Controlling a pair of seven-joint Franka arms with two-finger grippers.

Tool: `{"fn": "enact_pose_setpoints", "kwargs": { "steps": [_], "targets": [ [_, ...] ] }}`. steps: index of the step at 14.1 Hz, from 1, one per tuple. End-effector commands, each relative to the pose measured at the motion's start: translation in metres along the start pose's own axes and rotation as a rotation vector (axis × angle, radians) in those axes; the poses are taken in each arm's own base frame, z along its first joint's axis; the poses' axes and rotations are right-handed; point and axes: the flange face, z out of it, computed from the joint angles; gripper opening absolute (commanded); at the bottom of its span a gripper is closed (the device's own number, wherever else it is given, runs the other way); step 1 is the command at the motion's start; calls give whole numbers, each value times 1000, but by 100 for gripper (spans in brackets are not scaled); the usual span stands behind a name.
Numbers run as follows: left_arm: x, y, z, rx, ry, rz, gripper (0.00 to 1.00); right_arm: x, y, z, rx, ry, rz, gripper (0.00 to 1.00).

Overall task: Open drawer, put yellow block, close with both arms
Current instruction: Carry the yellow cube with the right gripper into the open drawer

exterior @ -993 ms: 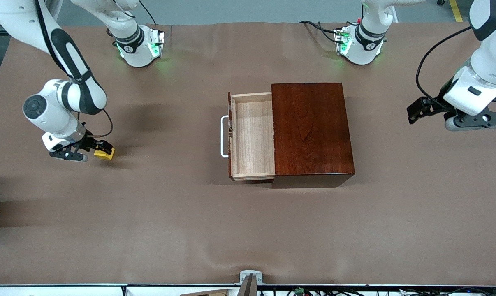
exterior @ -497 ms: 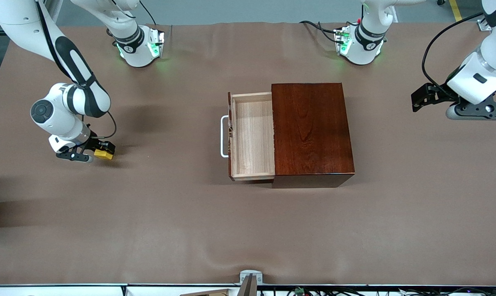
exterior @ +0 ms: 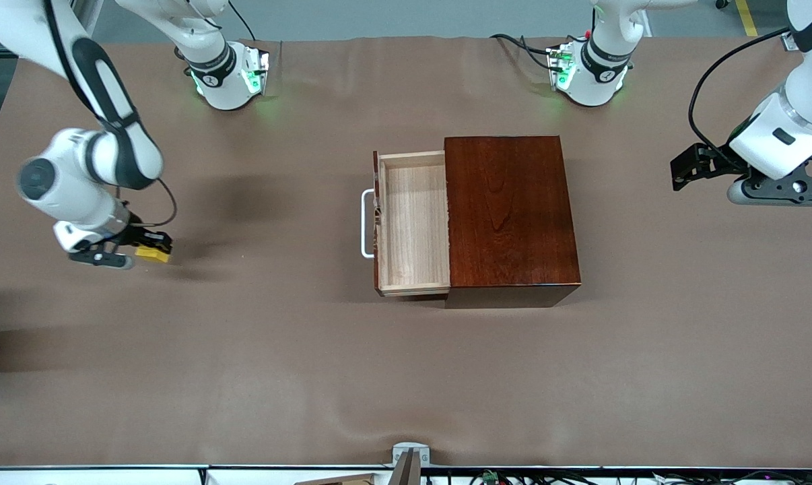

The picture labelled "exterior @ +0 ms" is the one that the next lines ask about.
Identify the grey metal bracket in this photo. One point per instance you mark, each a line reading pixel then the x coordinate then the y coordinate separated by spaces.
pixel 402 448

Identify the tan camera mount post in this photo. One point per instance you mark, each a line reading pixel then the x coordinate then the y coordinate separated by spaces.
pixel 409 471

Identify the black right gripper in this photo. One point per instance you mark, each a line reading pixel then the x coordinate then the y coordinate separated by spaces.
pixel 134 234

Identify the yellow wooden cube block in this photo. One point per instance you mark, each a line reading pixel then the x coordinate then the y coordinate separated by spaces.
pixel 151 256

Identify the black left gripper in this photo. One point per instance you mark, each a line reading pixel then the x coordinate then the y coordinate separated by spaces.
pixel 718 164

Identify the brown table cloth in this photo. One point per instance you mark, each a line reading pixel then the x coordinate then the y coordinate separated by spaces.
pixel 244 377

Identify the dark red wooden cabinet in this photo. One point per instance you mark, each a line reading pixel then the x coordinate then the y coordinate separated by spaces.
pixel 514 215

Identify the brown wooden board piece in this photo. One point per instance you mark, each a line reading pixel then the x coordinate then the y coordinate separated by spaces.
pixel 352 479

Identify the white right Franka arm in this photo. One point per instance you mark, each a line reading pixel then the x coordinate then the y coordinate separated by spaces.
pixel 69 182

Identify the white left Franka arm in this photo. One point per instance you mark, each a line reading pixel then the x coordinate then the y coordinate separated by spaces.
pixel 783 135

